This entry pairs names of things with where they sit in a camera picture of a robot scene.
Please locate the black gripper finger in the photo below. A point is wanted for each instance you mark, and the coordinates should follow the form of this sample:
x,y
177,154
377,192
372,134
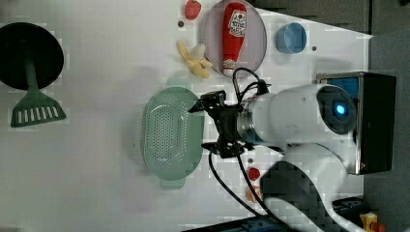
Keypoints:
x,y
213,147
209,101

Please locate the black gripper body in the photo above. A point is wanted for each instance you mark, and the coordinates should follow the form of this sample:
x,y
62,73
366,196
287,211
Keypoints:
x,y
230,143

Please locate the green plastic strainer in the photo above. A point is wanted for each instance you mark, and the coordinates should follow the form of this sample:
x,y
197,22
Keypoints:
x,y
172,137

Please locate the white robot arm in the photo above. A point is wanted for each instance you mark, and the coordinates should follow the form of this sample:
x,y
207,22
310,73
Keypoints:
x,y
311,127

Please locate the peeled banana toy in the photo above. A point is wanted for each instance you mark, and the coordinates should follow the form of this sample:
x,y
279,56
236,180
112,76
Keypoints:
x,y
195,59

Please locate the red tomato toy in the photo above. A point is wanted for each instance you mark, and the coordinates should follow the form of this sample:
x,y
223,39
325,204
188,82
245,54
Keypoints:
x,y
253,173

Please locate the orange slice toy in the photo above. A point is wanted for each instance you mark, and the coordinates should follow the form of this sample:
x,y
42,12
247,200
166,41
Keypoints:
x,y
253,194

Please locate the pink plate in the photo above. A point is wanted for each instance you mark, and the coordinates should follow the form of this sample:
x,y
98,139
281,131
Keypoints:
x,y
255,43

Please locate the red ketchup bottle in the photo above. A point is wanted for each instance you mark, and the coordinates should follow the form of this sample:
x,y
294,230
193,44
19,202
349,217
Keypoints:
x,y
233,34

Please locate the red strawberry toy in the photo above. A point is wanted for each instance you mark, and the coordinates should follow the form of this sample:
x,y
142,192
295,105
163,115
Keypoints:
x,y
192,9

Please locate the blue cup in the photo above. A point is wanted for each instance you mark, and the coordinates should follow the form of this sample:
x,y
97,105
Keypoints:
x,y
291,38

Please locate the black toaster oven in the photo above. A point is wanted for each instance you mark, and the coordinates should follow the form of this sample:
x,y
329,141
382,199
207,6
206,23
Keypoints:
x,y
374,97

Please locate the green spatula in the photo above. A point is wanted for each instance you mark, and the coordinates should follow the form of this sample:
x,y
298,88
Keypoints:
x,y
35,107

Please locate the large black cup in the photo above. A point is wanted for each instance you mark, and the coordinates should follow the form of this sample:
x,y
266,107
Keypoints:
x,y
22,40

